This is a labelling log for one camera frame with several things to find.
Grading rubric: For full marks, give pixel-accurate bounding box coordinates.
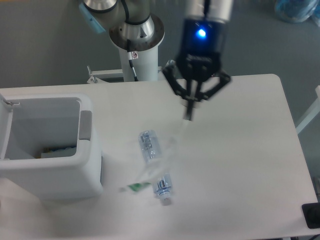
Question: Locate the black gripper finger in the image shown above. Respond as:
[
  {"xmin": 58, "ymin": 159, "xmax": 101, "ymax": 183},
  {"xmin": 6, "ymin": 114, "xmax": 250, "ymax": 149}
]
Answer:
[
  {"xmin": 194, "ymin": 70, "xmax": 231, "ymax": 102},
  {"xmin": 162, "ymin": 60, "xmax": 197, "ymax": 120}
]

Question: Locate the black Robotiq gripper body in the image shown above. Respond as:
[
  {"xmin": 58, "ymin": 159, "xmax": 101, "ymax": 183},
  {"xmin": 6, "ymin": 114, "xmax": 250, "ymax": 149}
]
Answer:
[{"xmin": 175, "ymin": 18, "xmax": 228, "ymax": 82}]

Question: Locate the crushed clear plastic bottle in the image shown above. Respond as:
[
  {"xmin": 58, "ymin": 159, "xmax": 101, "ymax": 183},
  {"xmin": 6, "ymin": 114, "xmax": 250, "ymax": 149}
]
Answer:
[{"xmin": 138, "ymin": 130, "xmax": 173, "ymax": 206}]

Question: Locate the clear plastic wrapper green stripe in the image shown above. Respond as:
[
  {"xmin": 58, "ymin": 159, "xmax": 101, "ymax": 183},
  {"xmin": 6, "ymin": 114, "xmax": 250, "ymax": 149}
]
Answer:
[{"xmin": 118, "ymin": 117, "xmax": 193, "ymax": 194}]

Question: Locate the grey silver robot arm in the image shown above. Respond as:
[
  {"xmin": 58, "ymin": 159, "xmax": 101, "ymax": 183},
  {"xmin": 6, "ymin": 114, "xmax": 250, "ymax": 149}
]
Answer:
[{"xmin": 80, "ymin": 0, "xmax": 233, "ymax": 121}]

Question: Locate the white trash can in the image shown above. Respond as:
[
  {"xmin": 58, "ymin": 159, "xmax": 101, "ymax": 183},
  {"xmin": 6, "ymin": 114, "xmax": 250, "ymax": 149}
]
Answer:
[{"xmin": 0, "ymin": 93, "xmax": 103, "ymax": 200}]

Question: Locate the trash inside the can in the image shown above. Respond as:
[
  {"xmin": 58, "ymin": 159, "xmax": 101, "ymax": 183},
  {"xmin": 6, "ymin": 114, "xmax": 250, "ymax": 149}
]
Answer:
[{"xmin": 35, "ymin": 146, "xmax": 77, "ymax": 159}]

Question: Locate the blue plastic bag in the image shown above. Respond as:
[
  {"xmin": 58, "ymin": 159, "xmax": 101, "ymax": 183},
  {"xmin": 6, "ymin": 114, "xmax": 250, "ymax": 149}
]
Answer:
[{"xmin": 274, "ymin": 0, "xmax": 320, "ymax": 24}]

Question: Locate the black device at table edge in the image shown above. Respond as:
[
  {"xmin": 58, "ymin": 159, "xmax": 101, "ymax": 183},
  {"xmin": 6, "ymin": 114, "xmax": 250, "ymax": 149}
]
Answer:
[{"xmin": 301, "ymin": 202, "xmax": 320, "ymax": 229}]

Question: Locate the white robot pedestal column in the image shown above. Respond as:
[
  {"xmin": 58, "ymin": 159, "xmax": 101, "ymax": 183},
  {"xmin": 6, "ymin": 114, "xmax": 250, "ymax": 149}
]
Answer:
[{"xmin": 109, "ymin": 14, "xmax": 165, "ymax": 82}]

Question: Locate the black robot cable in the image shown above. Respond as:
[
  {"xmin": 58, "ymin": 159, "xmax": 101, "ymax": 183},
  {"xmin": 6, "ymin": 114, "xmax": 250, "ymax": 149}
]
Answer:
[{"xmin": 126, "ymin": 38, "xmax": 139, "ymax": 82}]

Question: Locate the white base frame with bolts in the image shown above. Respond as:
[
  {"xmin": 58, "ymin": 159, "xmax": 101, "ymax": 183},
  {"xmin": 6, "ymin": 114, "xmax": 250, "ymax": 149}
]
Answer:
[{"xmin": 86, "ymin": 59, "xmax": 176, "ymax": 84}]

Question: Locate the white frame leg right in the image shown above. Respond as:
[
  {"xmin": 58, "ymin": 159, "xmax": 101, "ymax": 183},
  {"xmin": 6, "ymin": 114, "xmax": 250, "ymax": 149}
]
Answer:
[{"xmin": 295, "ymin": 85, "xmax": 320, "ymax": 135}]

